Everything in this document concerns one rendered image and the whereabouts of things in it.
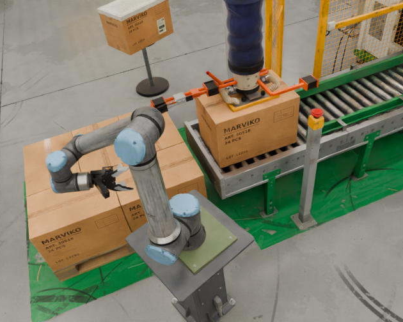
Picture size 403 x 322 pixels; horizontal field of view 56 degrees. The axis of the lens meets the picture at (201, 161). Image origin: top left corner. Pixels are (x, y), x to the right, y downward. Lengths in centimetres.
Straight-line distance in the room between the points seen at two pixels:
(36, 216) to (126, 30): 205
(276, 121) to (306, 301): 120
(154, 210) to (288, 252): 153
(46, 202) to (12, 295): 76
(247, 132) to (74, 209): 126
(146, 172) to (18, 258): 212
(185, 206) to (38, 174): 154
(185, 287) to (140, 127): 89
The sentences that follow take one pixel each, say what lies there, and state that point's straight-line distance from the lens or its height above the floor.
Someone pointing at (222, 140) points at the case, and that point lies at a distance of 246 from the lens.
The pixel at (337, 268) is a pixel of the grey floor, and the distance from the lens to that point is 284.
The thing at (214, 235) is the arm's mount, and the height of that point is 77.
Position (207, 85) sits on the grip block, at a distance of 244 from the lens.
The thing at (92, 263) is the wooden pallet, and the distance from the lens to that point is 301.
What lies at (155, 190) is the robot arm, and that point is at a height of 137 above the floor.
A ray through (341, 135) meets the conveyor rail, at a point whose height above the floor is 59.
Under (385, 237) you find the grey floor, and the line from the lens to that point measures 306.
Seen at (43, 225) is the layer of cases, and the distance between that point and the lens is 267.
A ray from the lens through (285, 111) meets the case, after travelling 257.
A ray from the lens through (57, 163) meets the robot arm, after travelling 176.
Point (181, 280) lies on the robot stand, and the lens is 191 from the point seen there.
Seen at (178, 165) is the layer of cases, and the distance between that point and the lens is 271.
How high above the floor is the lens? 241
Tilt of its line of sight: 44 degrees down
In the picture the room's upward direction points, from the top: 9 degrees counter-clockwise
